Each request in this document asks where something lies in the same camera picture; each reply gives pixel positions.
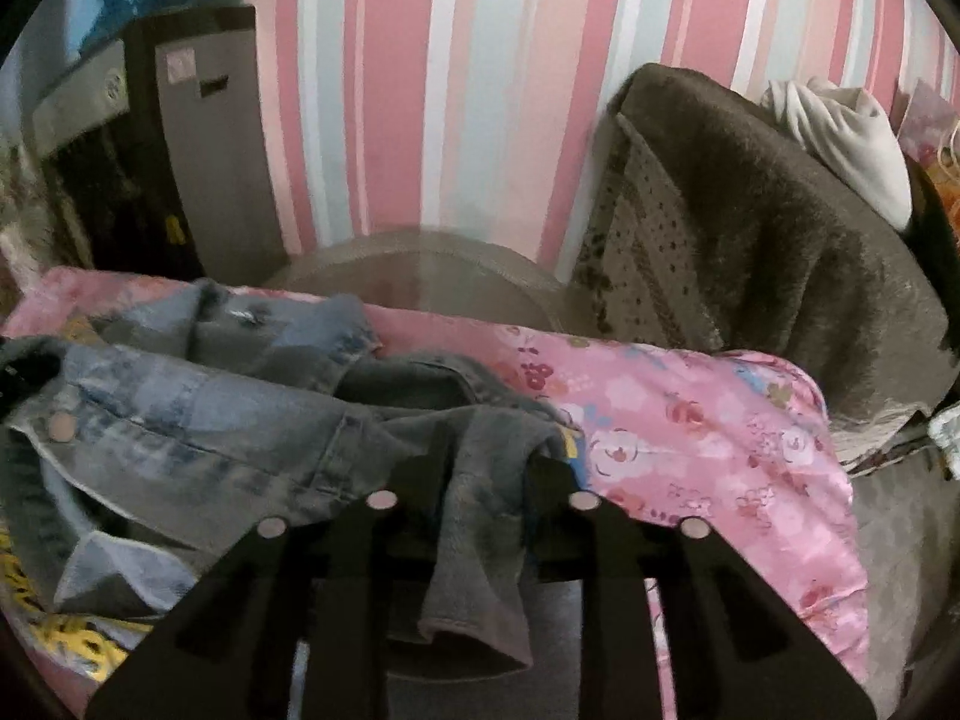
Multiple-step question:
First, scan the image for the blue denim jacket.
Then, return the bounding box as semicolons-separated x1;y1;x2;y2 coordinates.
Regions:
0;276;591;720

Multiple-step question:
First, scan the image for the pink floral bed quilt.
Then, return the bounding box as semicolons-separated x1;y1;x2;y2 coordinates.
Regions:
2;268;867;713

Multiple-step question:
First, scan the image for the grey bed headboard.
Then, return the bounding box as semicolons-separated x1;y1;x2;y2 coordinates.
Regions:
265;229;597;337

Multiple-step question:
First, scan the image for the dark grey fuzzy blanket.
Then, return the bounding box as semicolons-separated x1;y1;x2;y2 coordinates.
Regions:
574;64;958;473

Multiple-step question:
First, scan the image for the grey air cooler appliance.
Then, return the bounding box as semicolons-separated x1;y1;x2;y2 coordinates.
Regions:
32;5;288;286

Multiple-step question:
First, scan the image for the white cloth bundle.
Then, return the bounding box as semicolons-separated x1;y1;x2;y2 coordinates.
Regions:
760;78;913;234

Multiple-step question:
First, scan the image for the colourful gift bag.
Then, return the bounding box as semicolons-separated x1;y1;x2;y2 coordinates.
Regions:
896;80;958;247

